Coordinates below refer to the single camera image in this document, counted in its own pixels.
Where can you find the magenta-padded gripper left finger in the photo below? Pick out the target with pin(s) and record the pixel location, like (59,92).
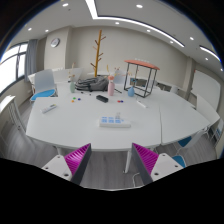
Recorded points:
(77,159)

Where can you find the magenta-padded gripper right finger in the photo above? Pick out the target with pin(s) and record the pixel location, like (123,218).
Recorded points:
(146,159)

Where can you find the white power strip blue sockets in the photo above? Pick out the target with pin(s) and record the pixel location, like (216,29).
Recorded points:
(113,122)

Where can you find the black rectangular case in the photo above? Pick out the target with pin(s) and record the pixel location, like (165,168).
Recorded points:
(102,98)

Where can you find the black marker pen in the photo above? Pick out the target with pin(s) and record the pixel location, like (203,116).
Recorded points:
(86,92)

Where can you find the blue vase with flower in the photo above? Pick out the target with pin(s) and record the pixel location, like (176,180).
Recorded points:
(131,92)

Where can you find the green vase with dried flowers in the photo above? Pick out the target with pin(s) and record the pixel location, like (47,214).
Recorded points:
(72,87)

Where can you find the grey backpack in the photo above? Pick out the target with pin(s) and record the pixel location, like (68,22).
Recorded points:
(93,84)

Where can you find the pink vase with dried flowers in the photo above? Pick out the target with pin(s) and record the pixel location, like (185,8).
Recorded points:
(111,88)

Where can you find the white chair blue seat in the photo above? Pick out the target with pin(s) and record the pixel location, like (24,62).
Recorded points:
(44,81)

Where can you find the wooden tree-shaped coat rack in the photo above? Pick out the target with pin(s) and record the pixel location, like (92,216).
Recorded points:
(97,53)

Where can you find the grey curtain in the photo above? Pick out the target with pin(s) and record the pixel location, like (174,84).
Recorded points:
(31,60)

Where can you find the window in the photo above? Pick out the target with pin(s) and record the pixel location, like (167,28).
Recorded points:
(10,66)

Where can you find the ceiling lights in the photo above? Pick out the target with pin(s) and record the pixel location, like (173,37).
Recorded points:
(139,6)

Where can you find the white wall whiteboard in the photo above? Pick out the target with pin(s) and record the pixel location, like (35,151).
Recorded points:
(206,88)

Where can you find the black-frame side table orange top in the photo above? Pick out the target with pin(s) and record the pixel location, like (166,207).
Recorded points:
(141,64)

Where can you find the round wall clock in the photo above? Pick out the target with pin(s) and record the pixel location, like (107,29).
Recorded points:
(55,42)

